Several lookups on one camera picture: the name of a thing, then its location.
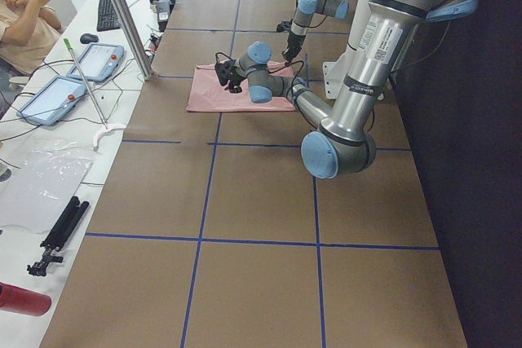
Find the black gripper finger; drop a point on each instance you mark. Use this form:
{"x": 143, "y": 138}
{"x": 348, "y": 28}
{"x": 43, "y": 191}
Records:
{"x": 287, "y": 57}

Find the clear plastic bag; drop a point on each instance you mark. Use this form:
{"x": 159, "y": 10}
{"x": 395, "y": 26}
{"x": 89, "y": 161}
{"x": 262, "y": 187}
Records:
{"x": 36, "y": 194}

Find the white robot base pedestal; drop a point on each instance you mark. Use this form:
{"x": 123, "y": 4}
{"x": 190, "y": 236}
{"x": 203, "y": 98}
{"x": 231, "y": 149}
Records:
{"x": 334, "y": 72}

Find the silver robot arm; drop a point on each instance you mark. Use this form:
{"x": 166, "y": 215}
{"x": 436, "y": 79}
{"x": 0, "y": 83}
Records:
{"x": 306, "y": 9}
{"x": 339, "y": 143}

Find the black keyboard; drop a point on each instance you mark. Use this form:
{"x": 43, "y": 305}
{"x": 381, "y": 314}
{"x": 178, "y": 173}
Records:
{"x": 107, "y": 18}

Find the black computer mouse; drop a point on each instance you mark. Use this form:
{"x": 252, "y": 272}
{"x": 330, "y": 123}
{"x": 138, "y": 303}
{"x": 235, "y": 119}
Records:
{"x": 88, "y": 38}

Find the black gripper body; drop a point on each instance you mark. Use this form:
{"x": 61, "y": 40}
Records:
{"x": 233, "y": 76}
{"x": 291, "y": 45}

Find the blue teach pendant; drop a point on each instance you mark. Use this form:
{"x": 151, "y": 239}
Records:
{"x": 98, "y": 61}
{"x": 53, "y": 101}

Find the far blue teach pendant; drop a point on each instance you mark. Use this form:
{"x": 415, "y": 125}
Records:
{"x": 98, "y": 61}

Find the metal rod green tip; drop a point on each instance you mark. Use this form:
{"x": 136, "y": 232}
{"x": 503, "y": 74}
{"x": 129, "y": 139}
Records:
{"x": 85, "y": 81}

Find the red bottle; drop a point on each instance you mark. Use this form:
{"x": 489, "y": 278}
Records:
{"x": 22, "y": 301}

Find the black folded tripod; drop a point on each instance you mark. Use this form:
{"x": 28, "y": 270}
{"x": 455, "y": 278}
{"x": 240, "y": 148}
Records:
{"x": 59, "y": 235}

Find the seated person beige shirt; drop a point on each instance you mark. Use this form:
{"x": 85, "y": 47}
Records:
{"x": 29, "y": 31}

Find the pink Snoopy t-shirt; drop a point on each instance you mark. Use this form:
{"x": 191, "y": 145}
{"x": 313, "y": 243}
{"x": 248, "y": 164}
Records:
{"x": 207, "y": 95}

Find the aluminium frame post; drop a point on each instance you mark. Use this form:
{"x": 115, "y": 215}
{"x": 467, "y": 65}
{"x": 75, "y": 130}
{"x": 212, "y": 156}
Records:
{"x": 132, "y": 37}

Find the white curved plastic piece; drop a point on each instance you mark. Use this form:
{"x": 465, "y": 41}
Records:
{"x": 104, "y": 130}

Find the near blue teach pendant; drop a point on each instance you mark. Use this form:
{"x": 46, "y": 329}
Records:
{"x": 53, "y": 101}

